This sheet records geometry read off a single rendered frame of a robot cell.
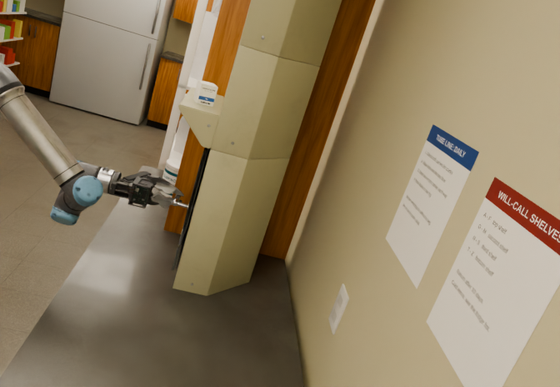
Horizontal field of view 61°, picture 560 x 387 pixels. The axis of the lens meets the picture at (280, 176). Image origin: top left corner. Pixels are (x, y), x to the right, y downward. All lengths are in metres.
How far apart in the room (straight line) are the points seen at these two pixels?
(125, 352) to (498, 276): 0.91
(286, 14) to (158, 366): 0.95
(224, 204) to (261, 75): 0.39
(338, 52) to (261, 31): 0.47
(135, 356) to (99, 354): 0.08
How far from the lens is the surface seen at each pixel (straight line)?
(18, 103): 1.40
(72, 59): 6.58
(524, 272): 0.71
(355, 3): 1.72
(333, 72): 1.72
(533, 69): 0.83
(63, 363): 1.27
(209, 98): 1.42
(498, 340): 0.73
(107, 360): 1.28
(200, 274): 1.53
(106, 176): 1.51
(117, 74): 6.44
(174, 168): 2.12
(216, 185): 1.40
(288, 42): 1.33
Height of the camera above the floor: 1.80
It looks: 17 degrees down
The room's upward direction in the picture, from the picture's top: 18 degrees clockwise
